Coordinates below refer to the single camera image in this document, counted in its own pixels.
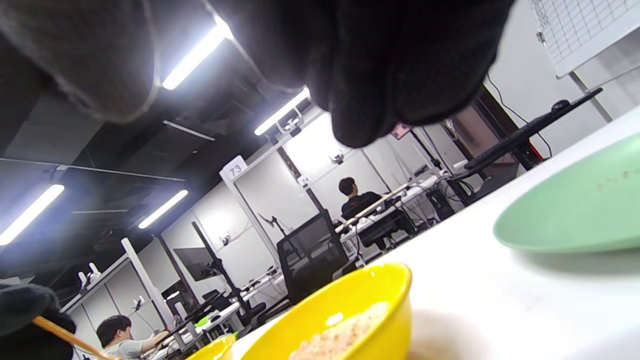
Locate white office desk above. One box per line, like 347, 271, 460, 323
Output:
334, 167, 471, 236

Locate black keyboard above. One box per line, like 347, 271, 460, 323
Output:
465, 116, 556, 170

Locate green plate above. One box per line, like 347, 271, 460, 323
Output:
493, 132, 640, 253

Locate black monitor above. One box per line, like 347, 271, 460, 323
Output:
173, 246, 221, 282

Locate orange food piece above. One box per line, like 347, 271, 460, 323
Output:
32, 315, 118, 360

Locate long ceiling light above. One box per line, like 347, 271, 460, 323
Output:
161, 15, 235, 92
0, 184, 66, 247
254, 87, 312, 137
138, 189, 190, 230

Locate yellow bowl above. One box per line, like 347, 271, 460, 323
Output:
186, 334, 237, 360
239, 262, 413, 360

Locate white freestanding board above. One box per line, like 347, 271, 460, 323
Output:
529, 0, 640, 123

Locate black rolling keyboard stand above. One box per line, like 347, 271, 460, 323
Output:
447, 87, 603, 206

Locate black mesh office chair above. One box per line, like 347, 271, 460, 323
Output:
276, 209, 358, 306

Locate person's right hand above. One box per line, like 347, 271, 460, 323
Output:
0, 0, 516, 148

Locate person's left hand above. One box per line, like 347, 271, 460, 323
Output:
0, 284, 77, 360

